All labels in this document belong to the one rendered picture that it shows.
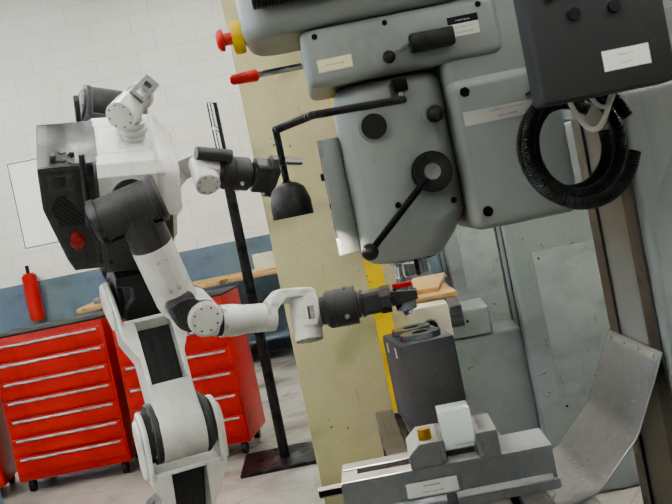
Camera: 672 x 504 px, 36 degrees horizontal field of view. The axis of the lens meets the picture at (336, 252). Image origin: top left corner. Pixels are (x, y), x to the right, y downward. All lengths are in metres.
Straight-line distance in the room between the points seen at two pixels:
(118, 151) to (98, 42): 8.94
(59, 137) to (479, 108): 1.01
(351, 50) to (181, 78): 9.29
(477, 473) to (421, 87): 0.65
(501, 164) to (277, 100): 1.91
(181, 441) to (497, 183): 1.01
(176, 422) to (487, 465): 0.91
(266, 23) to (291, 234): 1.89
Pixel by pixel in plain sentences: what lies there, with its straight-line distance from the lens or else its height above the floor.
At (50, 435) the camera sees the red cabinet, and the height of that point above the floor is 0.34.
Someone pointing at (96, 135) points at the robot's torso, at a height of 1.68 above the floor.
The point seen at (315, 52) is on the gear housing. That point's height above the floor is 1.69.
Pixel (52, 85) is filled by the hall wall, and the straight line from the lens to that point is 11.28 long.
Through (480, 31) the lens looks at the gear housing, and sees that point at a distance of 1.81.
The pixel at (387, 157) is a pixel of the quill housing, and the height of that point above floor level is 1.49.
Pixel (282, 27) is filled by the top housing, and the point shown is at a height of 1.74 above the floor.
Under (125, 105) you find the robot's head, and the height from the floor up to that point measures 1.72.
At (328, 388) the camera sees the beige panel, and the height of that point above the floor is 0.80.
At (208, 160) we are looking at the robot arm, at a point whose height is 1.60.
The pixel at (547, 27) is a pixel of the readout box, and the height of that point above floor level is 1.62.
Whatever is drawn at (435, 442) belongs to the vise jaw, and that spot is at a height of 1.03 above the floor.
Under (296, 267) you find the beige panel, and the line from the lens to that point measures 3.61.
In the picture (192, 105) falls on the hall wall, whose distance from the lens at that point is 11.00.
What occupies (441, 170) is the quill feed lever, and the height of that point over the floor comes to 1.45.
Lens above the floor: 1.45
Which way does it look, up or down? 3 degrees down
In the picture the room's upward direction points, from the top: 11 degrees counter-clockwise
